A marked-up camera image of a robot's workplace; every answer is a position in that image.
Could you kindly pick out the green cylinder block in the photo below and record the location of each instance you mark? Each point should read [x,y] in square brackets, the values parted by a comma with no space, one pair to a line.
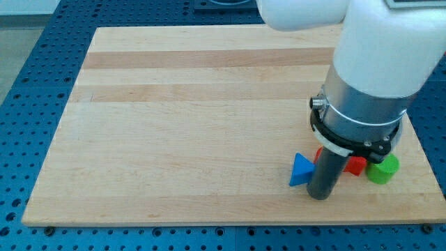
[382,173]

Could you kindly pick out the wooden board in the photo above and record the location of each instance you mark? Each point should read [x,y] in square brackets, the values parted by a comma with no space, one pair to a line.
[199,125]

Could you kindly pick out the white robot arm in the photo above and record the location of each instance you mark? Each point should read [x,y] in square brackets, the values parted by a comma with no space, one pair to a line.
[385,54]

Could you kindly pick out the red block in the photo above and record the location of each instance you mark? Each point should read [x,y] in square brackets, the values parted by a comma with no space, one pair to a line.
[354,166]

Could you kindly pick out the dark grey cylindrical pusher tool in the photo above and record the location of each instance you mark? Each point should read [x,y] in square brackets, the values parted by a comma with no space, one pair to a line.
[328,169]

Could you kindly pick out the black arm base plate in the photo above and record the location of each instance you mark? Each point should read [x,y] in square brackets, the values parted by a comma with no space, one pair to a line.
[208,5]

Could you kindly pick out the blue triangle block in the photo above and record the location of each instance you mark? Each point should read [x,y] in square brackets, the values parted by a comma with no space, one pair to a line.
[302,170]

